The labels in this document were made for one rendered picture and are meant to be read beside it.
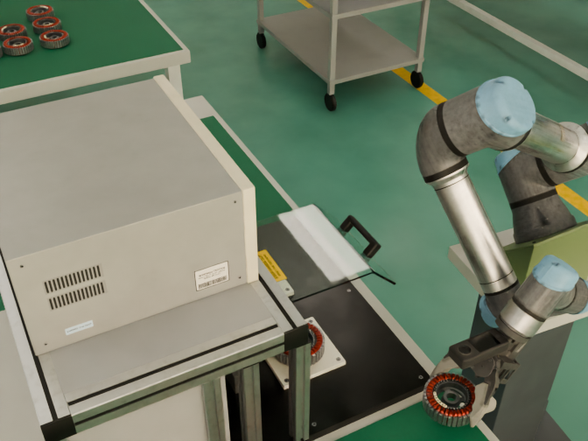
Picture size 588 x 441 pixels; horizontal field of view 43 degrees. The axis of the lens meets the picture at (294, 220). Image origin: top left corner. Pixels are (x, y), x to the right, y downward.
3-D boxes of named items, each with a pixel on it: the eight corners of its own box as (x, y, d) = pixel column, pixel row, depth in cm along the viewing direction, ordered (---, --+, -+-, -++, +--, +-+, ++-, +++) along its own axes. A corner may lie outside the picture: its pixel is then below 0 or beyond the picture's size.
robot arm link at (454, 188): (384, 130, 149) (486, 340, 155) (429, 109, 142) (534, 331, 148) (408, 115, 158) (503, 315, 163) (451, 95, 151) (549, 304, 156)
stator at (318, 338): (304, 323, 168) (304, 311, 166) (334, 354, 161) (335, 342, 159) (263, 345, 163) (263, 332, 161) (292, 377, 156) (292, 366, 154)
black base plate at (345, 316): (295, 221, 203) (295, 215, 201) (432, 387, 158) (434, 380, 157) (129, 275, 186) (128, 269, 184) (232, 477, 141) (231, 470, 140)
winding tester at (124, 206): (173, 158, 161) (163, 73, 148) (258, 280, 131) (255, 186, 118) (-12, 208, 147) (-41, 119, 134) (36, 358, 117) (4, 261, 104)
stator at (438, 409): (455, 374, 155) (457, 363, 152) (490, 414, 147) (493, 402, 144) (410, 395, 151) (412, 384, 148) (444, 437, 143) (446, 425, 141)
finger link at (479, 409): (497, 431, 144) (505, 384, 145) (480, 430, 140) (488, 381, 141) (483, 427, 147) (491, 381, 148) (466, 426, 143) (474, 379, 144)
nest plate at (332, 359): (312, 319, 171) (312, 316, 170) (346, 364, 160) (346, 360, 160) (254, 342, 165) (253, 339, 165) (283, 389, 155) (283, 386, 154)
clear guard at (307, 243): (335, 218, 163) (336, 196, 159) (395, 284, 146) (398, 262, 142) (197, 263, 151) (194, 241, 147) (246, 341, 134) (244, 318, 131)
